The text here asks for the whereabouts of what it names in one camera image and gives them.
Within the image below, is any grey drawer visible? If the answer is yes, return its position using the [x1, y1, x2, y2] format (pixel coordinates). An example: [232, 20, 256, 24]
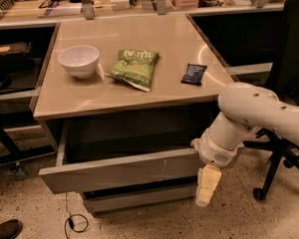
[83, 176, 196, 215]
[39, 119, 201, 194]

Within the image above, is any black office chair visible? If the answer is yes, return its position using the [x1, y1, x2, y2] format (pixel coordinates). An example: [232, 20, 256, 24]
[244, 0, 299, 200]

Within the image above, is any long background workbench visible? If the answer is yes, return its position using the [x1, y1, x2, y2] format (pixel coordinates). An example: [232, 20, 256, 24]
[0, 0, 299, 102]

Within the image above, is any dark blue snack packet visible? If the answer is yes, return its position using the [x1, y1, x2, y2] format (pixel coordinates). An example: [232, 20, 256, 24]
[181, 64, 207, 86]

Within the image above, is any green chip bag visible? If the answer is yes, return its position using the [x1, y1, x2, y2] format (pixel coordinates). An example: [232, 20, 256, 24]
[107, 49, 159, 93]

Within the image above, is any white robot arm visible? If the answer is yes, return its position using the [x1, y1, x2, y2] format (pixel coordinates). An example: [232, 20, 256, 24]
[191, 82, 299, 207]

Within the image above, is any beige top drawer cabinet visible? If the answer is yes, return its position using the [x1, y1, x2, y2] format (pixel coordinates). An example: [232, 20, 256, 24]
[34, 14, 232, 215]

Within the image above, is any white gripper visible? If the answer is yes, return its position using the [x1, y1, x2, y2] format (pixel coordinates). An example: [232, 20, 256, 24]
[190, 127, 244, 207]

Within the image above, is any grey bottom drawer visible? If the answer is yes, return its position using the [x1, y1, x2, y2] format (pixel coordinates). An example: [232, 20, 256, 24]
[83, 176, 196, 215]

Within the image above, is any black table leg frame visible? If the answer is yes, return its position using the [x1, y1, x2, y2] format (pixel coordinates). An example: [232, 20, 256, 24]
[0, 112, 55, 179]

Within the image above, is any black cable on floor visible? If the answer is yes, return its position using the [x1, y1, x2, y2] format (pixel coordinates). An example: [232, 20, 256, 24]
[63, 192, 90, 239]

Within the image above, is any brown shoe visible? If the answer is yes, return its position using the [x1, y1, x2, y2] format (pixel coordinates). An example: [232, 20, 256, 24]
[0, 219, 22, 239]

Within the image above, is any grey top drawer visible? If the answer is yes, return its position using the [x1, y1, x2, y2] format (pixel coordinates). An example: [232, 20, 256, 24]
[39, 119, 201, 194]

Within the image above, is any white bowl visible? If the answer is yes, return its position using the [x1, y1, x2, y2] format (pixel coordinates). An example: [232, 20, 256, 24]
[58, 45, 100, 79]

